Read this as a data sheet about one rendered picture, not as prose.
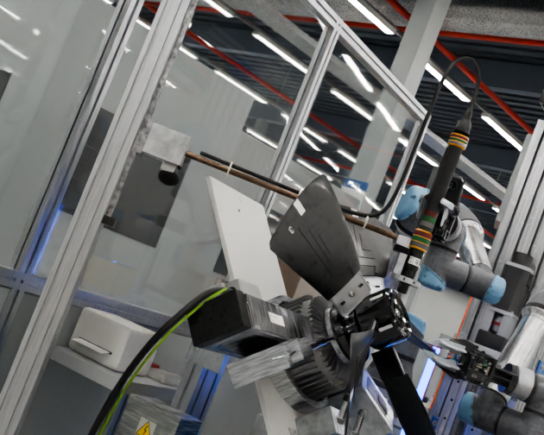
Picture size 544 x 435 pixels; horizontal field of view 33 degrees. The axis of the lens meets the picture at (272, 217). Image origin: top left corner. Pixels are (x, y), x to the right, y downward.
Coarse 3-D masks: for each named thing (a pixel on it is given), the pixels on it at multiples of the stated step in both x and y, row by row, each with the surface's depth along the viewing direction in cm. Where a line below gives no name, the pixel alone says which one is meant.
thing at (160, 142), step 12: (144, 132) 207; (156, 132) 206; (168, 132) 206; (144, 144) 206; (156, 144) 206; (168, 144) 206; (180, 144) 206; (156, 156) 206; (168, 156) 206; (180, 156) 206
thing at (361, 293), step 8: (352, 280) 198; (360, 280) 199; (344, 288) 197; (352, 288) 198; (360, 288) 199; (368, 288) 200; (336, 296) 196; (344, 296) 197; (360, 296) 200; (336, 304) 197; (344, 304) 198; (352, 304) 199; (344, 312) 198
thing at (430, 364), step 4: (436, 348) 240; (436, 352) 239; (428, 360) 240; (428, 364) 240; (432, 364) 239; (428, 368) 239; (432, 368) 239; (424, 372) 240; (428, 372) 239; (424, 376) 239; (428, 376) 239; (424, 380) 239; (428, 380) 238; (420, 384) 239; (424, 384) 239; (420, 388) 239; (424, 388) 238; (420, 392) 239; (424, 392) 238; (420, 396) 238
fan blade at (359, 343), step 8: (352, 336) 169; (360, 336) 174; (368, 336) 180; (352, 344) 169; (360, 344) 174; (368, 344) 182; (352, 352) 169; (360, 352) 175; (352, 360) 169; (360, 360) 175; (352, 368) 169; (360, 368) 176; (352, 376) 170; (352, 384) 171; (352, 400) 175
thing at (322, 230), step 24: (312, 192) 190; (288, 216) 185; (312, 216) 190; (336, 216) 194; (288, 240) 186; (312, 240) 190; (336, 240) 194; (288, 264) 187; (312, 264) 191; (336, 264) 194; (336, 288) 195
